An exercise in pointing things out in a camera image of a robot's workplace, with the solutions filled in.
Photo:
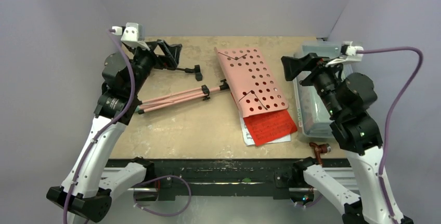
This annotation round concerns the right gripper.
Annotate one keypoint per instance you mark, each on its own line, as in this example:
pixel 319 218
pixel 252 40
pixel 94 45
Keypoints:
pixel 310 71

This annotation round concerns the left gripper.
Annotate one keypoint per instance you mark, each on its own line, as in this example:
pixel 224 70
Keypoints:
pixel 170 52

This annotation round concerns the pink music stand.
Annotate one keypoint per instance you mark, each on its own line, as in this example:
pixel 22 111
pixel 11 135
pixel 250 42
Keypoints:
pixel 247 76

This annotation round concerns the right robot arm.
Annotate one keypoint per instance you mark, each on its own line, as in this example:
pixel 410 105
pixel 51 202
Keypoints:
pixel 357 134

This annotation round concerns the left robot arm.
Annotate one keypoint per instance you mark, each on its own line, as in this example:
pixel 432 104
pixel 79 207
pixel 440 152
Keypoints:
pixel 84 196

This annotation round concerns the black microphone desk stand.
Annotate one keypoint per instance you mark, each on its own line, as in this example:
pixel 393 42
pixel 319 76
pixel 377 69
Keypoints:
pixel 196 70

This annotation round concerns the clear plastic storage box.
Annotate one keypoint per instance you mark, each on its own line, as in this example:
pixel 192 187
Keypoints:
pixel 314 119

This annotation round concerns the red sheet music page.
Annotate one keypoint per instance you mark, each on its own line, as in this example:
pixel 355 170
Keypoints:
pixel 266 127

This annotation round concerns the copper clamp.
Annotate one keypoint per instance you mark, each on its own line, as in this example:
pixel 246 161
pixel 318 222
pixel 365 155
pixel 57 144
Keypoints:
pixel 319 149

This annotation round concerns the white sheet music page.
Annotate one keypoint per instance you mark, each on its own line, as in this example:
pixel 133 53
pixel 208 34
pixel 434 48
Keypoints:
pixel 249 141

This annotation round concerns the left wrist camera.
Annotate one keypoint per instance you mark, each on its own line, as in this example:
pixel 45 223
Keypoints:
pixel 131 32

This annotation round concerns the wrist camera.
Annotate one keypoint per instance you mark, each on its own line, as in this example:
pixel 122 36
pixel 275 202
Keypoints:
pixel 351 53
pixel 131 32

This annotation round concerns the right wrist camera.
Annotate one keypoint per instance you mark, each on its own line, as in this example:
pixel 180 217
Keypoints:
pixel 351 53

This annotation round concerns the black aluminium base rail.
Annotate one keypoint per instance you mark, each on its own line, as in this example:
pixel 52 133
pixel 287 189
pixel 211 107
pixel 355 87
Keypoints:
pixel 224 177

